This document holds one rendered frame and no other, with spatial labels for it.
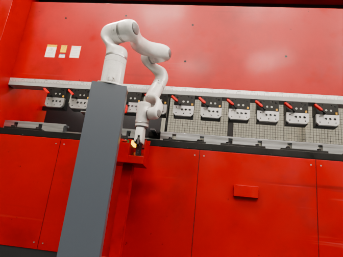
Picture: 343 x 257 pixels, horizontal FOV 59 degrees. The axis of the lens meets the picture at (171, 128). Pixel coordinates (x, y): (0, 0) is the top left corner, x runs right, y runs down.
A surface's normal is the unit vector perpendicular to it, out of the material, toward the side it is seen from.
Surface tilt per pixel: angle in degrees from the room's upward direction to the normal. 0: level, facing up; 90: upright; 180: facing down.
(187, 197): 90
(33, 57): 90
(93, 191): 90
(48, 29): 90
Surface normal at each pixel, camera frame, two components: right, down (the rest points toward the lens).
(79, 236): 0.15, -0.27
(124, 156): -0.07, -0.29
